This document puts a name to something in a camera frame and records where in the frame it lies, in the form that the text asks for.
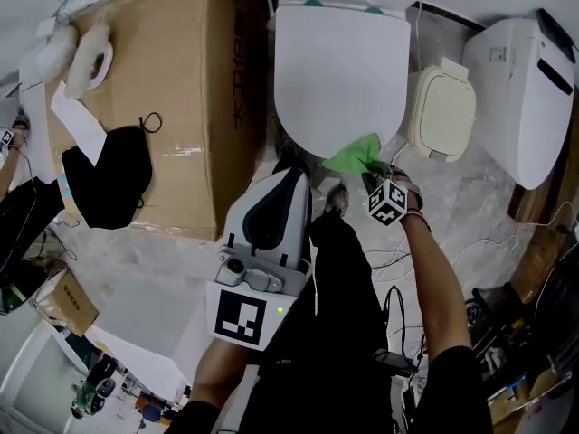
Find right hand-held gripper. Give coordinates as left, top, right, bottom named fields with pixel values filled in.
left=360, top=163, right=409, bottom=229

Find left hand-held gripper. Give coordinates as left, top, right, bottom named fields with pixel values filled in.
left=205, top=165, right=313, bottom=353

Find green cloth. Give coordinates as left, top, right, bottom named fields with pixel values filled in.
left=320, top=132, right=385, bottom=175

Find white toilet lid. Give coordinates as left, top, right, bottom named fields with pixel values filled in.
left=273, top=5, right=412, bottom=160

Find person's right forearm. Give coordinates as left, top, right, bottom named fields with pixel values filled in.
left=400, top=205, right=474, bottom=365

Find person's left forearm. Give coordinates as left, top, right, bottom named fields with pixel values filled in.
left=187, top=336, right=254, bottom=406

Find white smart toilet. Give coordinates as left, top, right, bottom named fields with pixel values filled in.
left=460, top=7, right=579, bottom=190

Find person's right hand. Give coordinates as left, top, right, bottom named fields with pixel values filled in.
left=389, top=164, right=425, bottom=213

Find person's right shoe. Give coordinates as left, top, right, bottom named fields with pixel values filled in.
left=323, top=183, right=350, bottom=216

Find cream lidded waste bin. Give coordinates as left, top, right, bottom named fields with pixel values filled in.
left=406, top=56, right=477, bottom=163

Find person's black trousers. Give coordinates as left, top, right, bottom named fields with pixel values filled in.
left=252, top=210, right=394, bottom=434

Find large cardboard box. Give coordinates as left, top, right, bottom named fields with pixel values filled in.
left=47, top=0, right=272, bottom=243

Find brown wooden planks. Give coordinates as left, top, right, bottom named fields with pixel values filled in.
left=506, top=106, right=579, bottom=305

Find black flat device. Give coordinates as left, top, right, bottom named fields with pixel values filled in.
left=370, top=348, right=420, bottom=377

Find white board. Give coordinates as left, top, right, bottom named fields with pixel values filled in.
left=85, top=287, right=194, bottom=401

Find white paper strip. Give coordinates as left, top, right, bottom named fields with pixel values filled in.
left=50, top=81, right=108, bottom=166

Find small cardboard box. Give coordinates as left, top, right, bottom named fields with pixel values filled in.
left=31, top=267, right=100, bottom=338

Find person's black shirt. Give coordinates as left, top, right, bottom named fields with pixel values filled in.
left=162, top=344, right=494, bottom=434

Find cluttered black storage rack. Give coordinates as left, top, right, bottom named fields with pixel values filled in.
left=465, top=259, right=579, bottom=424

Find white foam slippers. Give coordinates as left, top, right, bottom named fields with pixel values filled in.
left=65, top=23, right=114, bottom=99

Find black and green bag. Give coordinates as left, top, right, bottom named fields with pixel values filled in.
left=0, top=264, right=40, bottom=318

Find plastic-wrapped white foam part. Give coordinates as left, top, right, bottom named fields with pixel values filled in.
left=35, top=24, right=78, bottom=80

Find silver gripper camera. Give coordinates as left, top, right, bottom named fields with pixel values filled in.
left=215, top=250, right=254, bottom=288

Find black drawstring bag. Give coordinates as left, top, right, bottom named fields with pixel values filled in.
left=62, top=111, right=163, bottom=230

